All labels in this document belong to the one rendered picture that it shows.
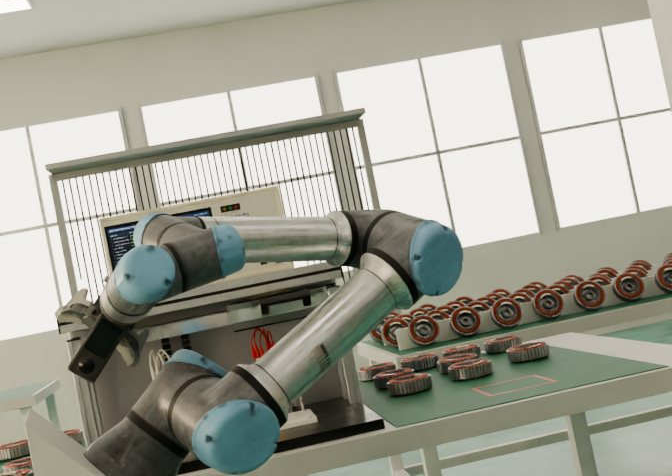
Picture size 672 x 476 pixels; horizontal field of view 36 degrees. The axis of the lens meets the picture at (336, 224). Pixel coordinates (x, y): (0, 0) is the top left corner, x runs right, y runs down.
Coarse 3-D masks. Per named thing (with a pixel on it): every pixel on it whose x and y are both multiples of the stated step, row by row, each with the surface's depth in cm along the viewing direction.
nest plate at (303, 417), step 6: (288, 414) 239; (294, 414) 237; (300, 414) 235; (306, 414) 233; (312, 414) 231; (288, 420) 230; (294, 420) 228; (300, 420) 226; (306, 420) 227; (312, 420) 227; (282, 426) 226; (288, 426) 226; (294, 426) 226
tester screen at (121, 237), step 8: (184, 216) 246; (192, 216) 246; (200, 216) 246; (208, 216) 247; (136, 224) 244; (112, 232) 244; (120, 232) 244; (128, 232) 244; (112, 240) 243; (120, 240) 244; (128, 240) 244; (112, 248) 243; (120, 248) 244; (128, 248) 244; (112, 256) 243; (120, 256) 243
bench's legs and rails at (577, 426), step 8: (568, 416) 312; (576, 416) 311; (584, 416) 311; (568, 424) 313; (576, 424) 311; (584, 424) 311; (568, 432) 315; (576, 432) 311; (584, 432) 311; (576, 440) 311; (584, 440) 311; (576, 448) 311; (584, 448) 311; (576, 456) 312; (584, 456) 311; (592, 456) 311; (576, 464) 313; (584, 464) 310; (592, 464) 311; (576, 472) 315; (584, 472) 310; (592, 472) 311
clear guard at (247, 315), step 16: (304, 288) 230; (320, 288) 226; (336, 288) 225; (240, 304) 223; (256, 304) 223; (288, 304) 223; (320, 304) 222; (240, 320) 220; (256, 320) 220; (272, 320) 219; (288, 320) 219
